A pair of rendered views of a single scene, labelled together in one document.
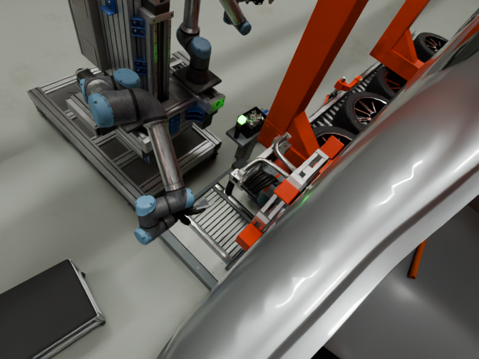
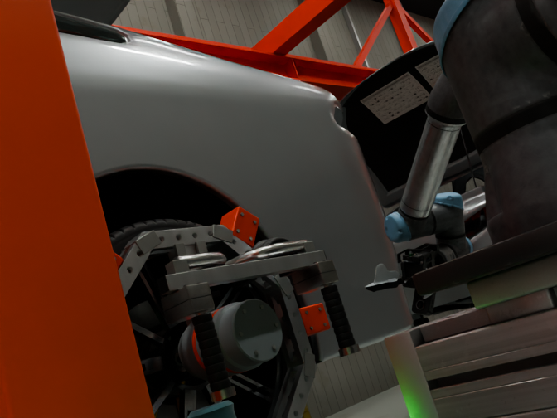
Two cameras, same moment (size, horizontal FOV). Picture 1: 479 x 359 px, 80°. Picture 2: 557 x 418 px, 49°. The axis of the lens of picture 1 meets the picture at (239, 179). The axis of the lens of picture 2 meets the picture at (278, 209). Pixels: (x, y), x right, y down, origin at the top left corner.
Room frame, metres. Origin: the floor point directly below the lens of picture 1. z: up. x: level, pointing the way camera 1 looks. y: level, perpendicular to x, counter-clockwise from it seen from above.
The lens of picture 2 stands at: (2.01, 0.48, 0.79)
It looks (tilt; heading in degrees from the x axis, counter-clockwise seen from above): 13 degrees up; 202
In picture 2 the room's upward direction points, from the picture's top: 18 degrees counter-clockwise
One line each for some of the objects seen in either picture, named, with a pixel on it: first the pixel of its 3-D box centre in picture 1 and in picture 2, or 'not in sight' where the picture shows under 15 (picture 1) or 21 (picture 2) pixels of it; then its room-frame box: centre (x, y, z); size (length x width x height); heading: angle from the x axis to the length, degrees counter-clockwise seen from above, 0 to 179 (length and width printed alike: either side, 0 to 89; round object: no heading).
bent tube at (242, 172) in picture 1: (269, 170); (253, 247); (0.79, -0.10, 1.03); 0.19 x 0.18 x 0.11; 68
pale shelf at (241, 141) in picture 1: (252, 127); not in sight; (1.59, 0.07, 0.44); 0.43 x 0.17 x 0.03; 158
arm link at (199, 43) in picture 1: (199, 52); (514, 49); (1.42, 0.51, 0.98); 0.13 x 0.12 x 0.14; 54
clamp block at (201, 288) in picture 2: (281, 144); (186, 302); (1.07, -0.13, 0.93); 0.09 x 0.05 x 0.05; 68
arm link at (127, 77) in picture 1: (126, 85); not in sight; (0.95, 0.69, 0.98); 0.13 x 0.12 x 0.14; 138
